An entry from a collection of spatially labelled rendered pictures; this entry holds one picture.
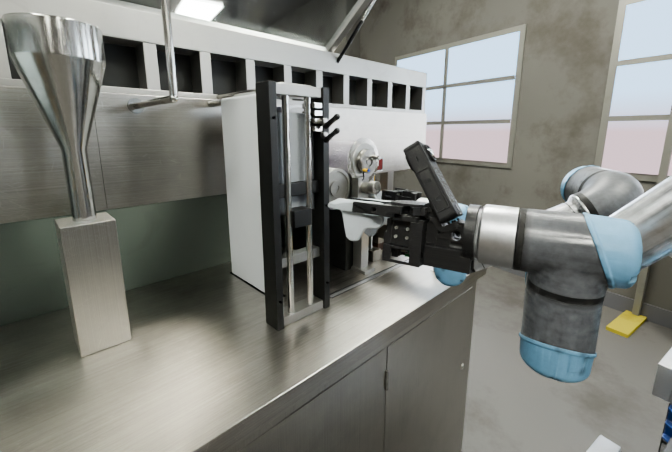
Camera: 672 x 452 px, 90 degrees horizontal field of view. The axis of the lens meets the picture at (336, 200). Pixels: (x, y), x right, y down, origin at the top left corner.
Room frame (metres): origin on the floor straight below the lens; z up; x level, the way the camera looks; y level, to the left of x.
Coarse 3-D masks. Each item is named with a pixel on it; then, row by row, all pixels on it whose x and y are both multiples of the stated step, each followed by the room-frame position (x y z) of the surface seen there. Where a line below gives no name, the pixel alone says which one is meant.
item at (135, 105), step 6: (168, 96) 0.73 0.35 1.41; (174, 96) 0.72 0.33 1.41; (132, 102) 0.92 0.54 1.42; (138, 102) 0.89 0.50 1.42; (144, 102) 0.85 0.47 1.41; (150, 102) 0.82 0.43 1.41; (156, 102) 0.79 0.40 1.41; (162, 102) 0.76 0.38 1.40; (168, 102) 0.74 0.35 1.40; (174, 102) 0.72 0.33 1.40; (132, 108) 0.92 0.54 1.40; (138, 108) 0.92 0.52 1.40
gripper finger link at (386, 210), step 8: (352, 208) 0.46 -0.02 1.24; (360, 208) 0.46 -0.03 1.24; (368, 208) 0.44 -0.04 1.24; (376, 208) 0.44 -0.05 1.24; (384, 208) 0.43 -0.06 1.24; (392, 208) 0.43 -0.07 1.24; (400, 208) 0.42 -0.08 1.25; (408, 208) 0.44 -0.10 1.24; (384, 216) 0.43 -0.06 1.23; (392, 216) 0.43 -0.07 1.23
